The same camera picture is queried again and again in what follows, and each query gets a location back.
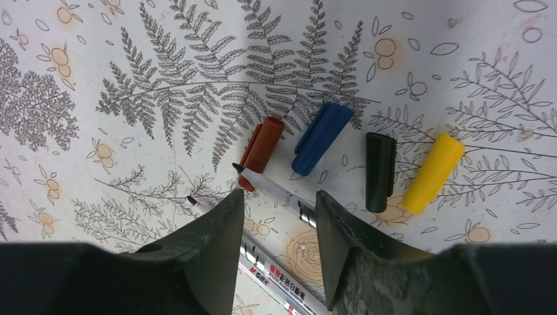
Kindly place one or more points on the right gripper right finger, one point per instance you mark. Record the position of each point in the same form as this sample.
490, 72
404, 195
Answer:
367, 272

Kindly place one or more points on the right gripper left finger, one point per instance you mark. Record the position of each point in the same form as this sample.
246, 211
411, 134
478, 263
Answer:
190, 271

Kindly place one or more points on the blue pen cap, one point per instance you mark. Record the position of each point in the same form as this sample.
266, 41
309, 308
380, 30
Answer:
319, 135

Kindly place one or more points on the red-brown pen cap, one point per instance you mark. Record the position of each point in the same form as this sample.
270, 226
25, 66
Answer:
262, 144

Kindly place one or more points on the white marker red tip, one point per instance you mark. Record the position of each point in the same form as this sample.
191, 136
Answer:
198, 206

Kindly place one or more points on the white marker on mat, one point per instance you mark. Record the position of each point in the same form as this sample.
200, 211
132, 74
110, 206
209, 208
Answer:
276, 281

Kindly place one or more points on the floral table mat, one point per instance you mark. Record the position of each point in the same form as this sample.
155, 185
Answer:
113, 112

